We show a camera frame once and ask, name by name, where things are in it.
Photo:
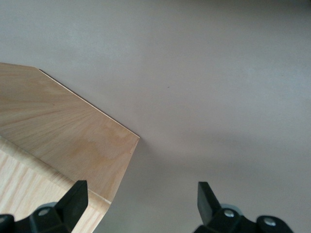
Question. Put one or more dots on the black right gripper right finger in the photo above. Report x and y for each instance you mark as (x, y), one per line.
(216, 221)

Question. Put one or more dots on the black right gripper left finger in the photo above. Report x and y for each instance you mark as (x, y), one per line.
(70, 211)

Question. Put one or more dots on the wooden cutting board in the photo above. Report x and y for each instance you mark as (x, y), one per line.
(60, 126)

